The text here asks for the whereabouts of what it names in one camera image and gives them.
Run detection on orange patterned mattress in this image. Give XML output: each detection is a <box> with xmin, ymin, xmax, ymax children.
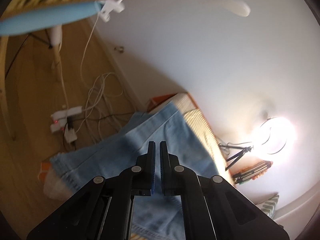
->
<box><xmin>149</xmin><ymin>93</ymin><xmax>190</xmax><ymax>113</ymax></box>

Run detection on round ring light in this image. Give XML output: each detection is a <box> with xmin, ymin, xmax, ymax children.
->
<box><xmin>252</xmin><ymin>116</ymin><xmax>298</xmax><ymax>161</ymax></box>

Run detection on blue chair with wooden legs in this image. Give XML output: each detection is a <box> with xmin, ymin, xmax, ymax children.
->
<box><xmin>0</xmin><ymin>0</ymin><xmax>104</xmax><ymax>142</ymax></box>

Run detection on green patterned pillow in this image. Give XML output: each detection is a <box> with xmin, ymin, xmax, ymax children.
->
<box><xmin>260</xmin><ymin>194</ymin><xmax>280</xmax><ymax>217</ymax></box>

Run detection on blue denim pants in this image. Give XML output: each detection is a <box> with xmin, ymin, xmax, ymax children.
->
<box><xmin>49</xmin><ymin>102</ymin><xmax>220</xmax><ymax>238</ymax></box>

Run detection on tangled white cables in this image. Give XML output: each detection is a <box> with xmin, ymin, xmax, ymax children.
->
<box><xmin>82</xmin><ymin>72</ymin><xmax>132</xmax><ymax>143</ymax></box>

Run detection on colourful scarf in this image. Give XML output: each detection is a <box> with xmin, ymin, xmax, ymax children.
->
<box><xmin>233</xmin><ymin>160</ymin><xmax>273</xmax><ymax>184</ymax></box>

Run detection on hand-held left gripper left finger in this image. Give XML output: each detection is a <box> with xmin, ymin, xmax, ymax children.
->
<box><xmin>26</xmin><ymin>141</ymin><xmax>157</xmax><ymax>240</ymax></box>

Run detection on white soft bundle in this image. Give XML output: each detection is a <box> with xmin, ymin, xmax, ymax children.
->
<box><xmin>43</xmin><ymin>171</ymin><xmax>73</xmax><ymax>201</ymax></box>

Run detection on white clip lamp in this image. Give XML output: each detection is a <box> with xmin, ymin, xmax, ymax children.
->
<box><xmin>99</xmin><ymin>0</ymin><xmax>251</xmax><ymax>22</ymax></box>

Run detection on white power strip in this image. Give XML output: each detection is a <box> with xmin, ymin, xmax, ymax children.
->
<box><xmin>50</xmin><ymin>106</ymin><xmax>83</xmax><ymax>133</ymax></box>

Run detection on small black tripod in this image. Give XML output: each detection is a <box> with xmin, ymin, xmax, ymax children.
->
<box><xmin>219</xmin><ymin>142</ymin><xmax>253</xmax><ymax>172</ymax></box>

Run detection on white lamp cable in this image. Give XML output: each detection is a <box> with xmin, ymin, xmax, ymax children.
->
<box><xmin>80</xmin><ymin>14</ymin><xmax>100</xmax><ymax>113</ymax></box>

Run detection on white plug adapter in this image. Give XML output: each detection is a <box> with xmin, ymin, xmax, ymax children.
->
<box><xmin>64</xmin><ymin>127</ymin><xmax>78</xmax><ymax>143</ymax></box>

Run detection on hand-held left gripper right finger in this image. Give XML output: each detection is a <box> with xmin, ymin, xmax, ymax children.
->
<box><xmin>159</xmin><ymin>141</ymin><xmax>289</xmax><ymax>240</ymax></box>

